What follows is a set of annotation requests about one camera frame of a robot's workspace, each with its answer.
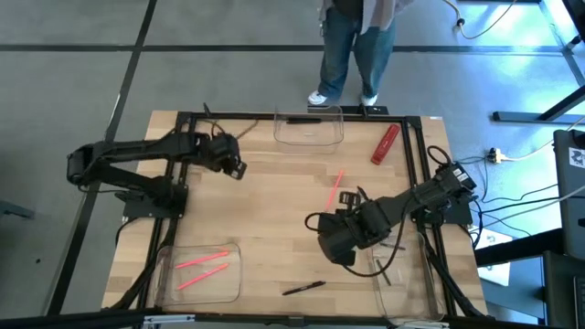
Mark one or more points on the pink pencil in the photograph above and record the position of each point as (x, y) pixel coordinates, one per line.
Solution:
(201, 260)
(203, 276)
(335, 188)

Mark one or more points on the white paper sheet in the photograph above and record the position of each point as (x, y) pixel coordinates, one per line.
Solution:
(496, 274)

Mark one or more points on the black rig beam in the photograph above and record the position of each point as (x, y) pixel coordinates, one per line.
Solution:
(68, 322)

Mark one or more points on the black crossbar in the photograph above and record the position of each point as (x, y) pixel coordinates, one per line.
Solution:
(516, 249)

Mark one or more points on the white power strip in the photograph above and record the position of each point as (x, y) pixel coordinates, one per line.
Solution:
(496, 156)

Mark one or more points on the grey equipment case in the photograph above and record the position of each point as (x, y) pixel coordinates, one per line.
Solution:
(569, 205)

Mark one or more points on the dark cabinet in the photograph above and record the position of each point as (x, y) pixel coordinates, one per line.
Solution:
(564, 292)

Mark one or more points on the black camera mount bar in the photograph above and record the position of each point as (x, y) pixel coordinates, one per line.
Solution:
(375, 110)

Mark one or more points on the black metal leg bar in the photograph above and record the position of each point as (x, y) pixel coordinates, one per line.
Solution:
(516, 116)

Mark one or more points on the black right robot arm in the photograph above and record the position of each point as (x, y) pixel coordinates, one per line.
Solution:
(425, 196)

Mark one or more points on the dark green crayon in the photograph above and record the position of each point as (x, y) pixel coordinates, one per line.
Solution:
(384, 272)

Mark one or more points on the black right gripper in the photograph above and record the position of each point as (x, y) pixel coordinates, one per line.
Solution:
(352, 228)

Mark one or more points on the black metal table frame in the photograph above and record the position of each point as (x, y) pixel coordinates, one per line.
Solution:
(265, 117)

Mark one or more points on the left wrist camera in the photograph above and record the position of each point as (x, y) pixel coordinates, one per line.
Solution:
(237, 170)

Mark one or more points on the grey floor object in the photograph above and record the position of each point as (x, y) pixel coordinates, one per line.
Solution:
(13, 211)

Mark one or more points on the black pen with print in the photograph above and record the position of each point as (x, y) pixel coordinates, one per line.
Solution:
(304, 288)

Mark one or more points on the clear plastic bin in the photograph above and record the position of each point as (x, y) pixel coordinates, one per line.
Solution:
(411, 292)
(201, 297)
(308, 137)

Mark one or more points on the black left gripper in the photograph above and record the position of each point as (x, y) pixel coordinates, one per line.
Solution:
(221, 151)

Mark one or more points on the red rectangular box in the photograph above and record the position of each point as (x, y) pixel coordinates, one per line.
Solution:
(385, 144)

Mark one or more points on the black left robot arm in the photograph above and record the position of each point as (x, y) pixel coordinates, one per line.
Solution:
(137, 148)

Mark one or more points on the person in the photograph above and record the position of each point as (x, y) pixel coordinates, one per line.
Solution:
(338, 55)

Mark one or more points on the aluminium extrusion bar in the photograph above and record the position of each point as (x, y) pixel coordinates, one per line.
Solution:
(169, 319)

